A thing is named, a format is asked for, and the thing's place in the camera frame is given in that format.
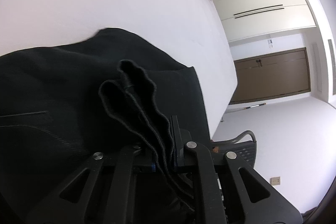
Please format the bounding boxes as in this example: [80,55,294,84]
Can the black denim pants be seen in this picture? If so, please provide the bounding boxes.
[1,28,210,223]

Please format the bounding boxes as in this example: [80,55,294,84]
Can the black mesh basket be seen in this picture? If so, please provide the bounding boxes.
[211,130,257,168]

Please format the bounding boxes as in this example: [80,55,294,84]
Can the brown wooden door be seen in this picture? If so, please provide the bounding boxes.
[230,48,311,105]

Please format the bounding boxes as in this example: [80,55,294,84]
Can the white wardrobe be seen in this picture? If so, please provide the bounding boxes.
[213,0,316,43]

